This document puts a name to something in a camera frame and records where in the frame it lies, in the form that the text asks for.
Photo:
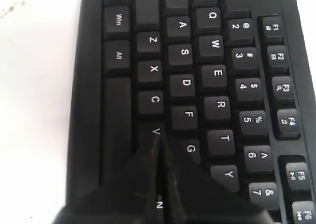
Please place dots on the black acer keyboard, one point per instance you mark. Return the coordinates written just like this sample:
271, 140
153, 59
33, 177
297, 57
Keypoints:
229, 79

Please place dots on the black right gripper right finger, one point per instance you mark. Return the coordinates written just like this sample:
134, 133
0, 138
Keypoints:
190, 196

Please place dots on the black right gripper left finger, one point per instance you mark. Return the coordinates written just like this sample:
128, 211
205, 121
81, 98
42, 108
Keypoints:
130, 197

